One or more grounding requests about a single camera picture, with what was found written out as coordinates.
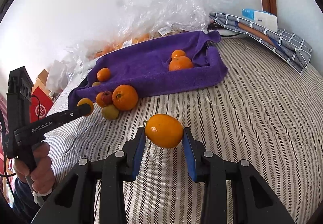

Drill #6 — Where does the small red fruit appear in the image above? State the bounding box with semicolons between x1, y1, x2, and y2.
101;90;113;106

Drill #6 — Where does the purple towel over tray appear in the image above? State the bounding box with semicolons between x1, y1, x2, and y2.
68;31;228;109

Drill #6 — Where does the yellow-orange small mandarin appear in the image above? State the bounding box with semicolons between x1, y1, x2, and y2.
77;98;94;116

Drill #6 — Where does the clear plastic bag of oranges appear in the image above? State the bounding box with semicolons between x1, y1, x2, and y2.
62;32;161;74

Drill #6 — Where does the person's left hand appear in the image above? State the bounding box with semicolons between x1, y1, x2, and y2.
13;142;55;195

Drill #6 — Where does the striped quilted table cover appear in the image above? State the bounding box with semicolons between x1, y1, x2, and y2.
45;38;322;223

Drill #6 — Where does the small orange behind pile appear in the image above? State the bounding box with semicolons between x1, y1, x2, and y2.
95;92;106;108

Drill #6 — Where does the large orange with stem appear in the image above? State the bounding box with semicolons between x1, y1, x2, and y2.
112;84;138;111

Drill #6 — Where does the small orange end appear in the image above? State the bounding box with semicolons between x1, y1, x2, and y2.
171;49;186;60

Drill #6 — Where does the small greenish mandarin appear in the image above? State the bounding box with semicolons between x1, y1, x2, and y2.
92;81;101;87

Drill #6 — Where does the greenish yellow small fruit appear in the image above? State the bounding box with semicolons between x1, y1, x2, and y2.
101;104;119;121

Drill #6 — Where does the blue white tissue box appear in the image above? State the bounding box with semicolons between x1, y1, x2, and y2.
242;8;278;32

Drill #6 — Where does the red paper shopping bag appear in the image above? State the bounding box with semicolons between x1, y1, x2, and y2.
29;88;53;122

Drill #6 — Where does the white plastic bag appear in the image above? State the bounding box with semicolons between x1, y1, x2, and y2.
46;60;68;93

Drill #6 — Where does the clear plastic bag of longans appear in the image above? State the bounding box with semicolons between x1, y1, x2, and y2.
117;0;232;40

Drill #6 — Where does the round orange mandarin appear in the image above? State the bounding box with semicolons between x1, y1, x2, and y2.
169;56;194;71

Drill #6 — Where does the folded blue checkered cloth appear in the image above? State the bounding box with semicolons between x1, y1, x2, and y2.
210;12;313;74

